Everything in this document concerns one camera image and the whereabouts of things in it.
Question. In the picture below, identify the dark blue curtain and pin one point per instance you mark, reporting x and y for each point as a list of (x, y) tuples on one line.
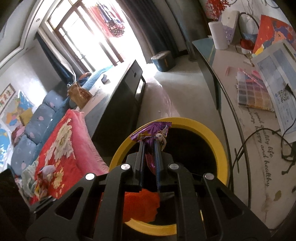
[(55, 62)]

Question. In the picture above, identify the brown paper bag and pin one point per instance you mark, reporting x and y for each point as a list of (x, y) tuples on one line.
[(77, 95)]

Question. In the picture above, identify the desk with glass top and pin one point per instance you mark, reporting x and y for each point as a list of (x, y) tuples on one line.
[(209, 76)]

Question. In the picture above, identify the orange plastic bag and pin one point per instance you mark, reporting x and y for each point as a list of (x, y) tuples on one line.
[(141, 204)]

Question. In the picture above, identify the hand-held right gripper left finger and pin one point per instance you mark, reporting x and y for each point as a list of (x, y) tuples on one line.
[(141, 162)]

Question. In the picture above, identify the red painted picture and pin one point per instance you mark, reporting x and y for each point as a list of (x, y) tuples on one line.
[(272, 32)]

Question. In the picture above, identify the brown window frame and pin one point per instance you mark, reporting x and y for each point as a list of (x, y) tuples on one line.
[(60, 34)]

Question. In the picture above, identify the colourful country map poster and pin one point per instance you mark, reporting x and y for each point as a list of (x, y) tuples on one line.
[(23, 102)]

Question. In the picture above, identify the yellow trash bin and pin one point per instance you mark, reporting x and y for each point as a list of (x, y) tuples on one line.
[(185, 120)]

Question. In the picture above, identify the maroon pink clothes pile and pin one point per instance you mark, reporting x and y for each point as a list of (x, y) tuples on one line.
[(17, 134)]

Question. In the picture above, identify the framed poster with red figures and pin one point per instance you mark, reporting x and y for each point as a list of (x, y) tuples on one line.
[(7, 95)]

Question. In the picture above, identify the grey-green cloth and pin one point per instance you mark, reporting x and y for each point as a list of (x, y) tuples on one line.
[(25, 180)]

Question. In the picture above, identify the white purple box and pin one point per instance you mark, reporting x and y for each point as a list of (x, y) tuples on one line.
[(230, 25)]

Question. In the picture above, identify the colour swatch palette box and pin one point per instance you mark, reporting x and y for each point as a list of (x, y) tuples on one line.
[(254, 92)]

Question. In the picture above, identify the small dark blue cloth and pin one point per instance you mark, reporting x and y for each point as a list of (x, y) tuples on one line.
[(104, 78)]

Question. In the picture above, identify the white ribbed paper roll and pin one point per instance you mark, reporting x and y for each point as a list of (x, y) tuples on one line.
[(217, 34)]

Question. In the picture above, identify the white printed paper sheet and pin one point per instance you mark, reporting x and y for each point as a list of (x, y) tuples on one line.
[(277, 76)]

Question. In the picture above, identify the white blue round pouch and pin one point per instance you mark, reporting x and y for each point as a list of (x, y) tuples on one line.
[(247, 27)]

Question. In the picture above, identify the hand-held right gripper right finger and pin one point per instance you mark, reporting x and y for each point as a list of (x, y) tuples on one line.
[(157, 162)]

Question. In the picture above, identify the dark grey curtain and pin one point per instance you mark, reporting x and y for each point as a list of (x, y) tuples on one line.
[(150, 25)]

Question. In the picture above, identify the red floral blanket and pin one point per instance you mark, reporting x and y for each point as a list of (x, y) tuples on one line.
[(69, 148)]

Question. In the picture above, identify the red floral wall sticker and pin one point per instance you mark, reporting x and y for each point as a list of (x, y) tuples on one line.
[(215, 7)]

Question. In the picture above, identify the blue storage stool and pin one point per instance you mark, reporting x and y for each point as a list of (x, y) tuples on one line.
[(165, 61)]

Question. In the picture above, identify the dark low wooden table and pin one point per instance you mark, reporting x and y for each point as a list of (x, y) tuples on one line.
[(118, 97)]

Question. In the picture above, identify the yellow pillow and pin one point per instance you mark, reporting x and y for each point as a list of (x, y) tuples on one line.
[(25, 115)]

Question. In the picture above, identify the blue cushion with pink print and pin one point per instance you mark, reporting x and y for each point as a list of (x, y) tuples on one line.
[(53, 99), (38, 120), (22, 153)]

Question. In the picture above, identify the hanging colourful clothes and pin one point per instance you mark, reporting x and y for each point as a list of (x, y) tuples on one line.
[(111, 20)]

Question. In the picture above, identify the world map poster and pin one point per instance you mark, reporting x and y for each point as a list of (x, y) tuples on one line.
[(3, 143)]

